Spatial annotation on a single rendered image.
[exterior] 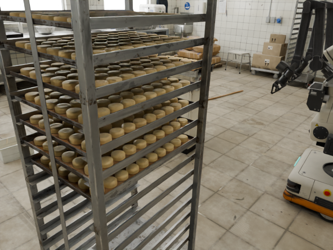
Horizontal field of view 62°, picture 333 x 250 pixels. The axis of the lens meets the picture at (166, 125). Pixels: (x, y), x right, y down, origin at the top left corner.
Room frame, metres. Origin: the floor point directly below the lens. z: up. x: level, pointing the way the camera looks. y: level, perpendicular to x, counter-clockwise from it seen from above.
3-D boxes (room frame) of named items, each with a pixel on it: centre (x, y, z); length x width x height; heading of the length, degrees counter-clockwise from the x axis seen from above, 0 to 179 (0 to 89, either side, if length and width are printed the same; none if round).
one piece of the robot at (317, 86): (2.01, -1.16, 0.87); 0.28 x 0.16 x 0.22; 143
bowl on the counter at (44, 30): (5.16, 2.19, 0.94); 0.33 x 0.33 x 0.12
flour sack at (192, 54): (6.84, -0.58, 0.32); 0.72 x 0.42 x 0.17; 52
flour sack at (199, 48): (6.81, -0.93, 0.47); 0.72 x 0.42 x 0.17; 143
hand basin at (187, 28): (7.86, -0.42, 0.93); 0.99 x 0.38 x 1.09; 48
